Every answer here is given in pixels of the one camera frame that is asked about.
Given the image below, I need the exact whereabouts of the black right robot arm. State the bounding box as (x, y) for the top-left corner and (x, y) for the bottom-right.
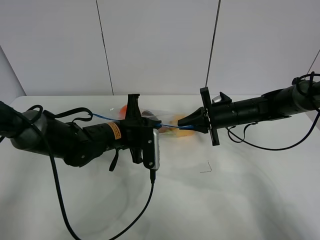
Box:
(177, 77), (320, 146)

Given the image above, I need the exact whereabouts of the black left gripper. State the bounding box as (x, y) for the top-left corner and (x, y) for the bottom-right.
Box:
(120, 93), (162, 164)

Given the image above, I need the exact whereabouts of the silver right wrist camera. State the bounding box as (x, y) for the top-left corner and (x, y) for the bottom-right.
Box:
(212, 91), (232, 105)

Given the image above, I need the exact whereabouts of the orange fruit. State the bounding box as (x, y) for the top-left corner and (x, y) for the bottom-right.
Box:
(119, 105), (127, 120)

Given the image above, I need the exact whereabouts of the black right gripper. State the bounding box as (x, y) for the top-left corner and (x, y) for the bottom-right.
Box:
(177, 87), (220, 146)

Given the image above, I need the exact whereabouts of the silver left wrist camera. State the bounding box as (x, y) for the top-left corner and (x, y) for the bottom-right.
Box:
(142, 128), (160, 171)

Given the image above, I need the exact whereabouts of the yellow lemon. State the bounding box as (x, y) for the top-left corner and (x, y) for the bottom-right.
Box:
(170, 114), (195, 138)

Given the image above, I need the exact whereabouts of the black left camera cable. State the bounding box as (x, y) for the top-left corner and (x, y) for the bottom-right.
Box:
(22, 104), (157, 240)

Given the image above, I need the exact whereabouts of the purple eggplant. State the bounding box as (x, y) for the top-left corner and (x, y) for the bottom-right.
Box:
(141, 110), (159, 121)

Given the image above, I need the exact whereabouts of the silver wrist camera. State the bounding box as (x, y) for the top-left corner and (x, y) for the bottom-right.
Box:
(212, 91), (232, 105)
(142, 128), (160, 171)

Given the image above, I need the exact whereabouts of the clear zip bag blue zipper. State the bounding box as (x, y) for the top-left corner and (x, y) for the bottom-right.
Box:
(93, 108), (199, 138)

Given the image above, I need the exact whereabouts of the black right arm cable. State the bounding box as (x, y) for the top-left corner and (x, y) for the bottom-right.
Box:
(226, 71), (320, 151)

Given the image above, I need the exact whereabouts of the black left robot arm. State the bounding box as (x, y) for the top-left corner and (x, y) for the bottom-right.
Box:
(0, 94), (161, 171)

